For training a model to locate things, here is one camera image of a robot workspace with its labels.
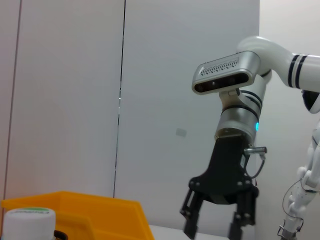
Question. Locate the white jointed robot structure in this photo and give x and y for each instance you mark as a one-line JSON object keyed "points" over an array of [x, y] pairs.
{"points": [[303, 195]]}

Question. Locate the clear green-label water bottle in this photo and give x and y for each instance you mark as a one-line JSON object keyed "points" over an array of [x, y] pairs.
{"points": [[27, 225]]}

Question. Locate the black mesh pen holder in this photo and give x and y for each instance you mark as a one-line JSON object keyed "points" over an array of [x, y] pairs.
{"points": [[60, 235]]}

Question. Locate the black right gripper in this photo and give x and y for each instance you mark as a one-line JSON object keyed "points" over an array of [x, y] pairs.
{"points": [[225, 172]]}

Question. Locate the yellow plastic bin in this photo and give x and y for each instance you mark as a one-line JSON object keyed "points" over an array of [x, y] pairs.
{"points": [[112, 215]]}

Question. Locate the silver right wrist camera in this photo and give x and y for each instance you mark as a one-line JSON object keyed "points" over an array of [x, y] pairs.
{"points": [[225, 75]]}

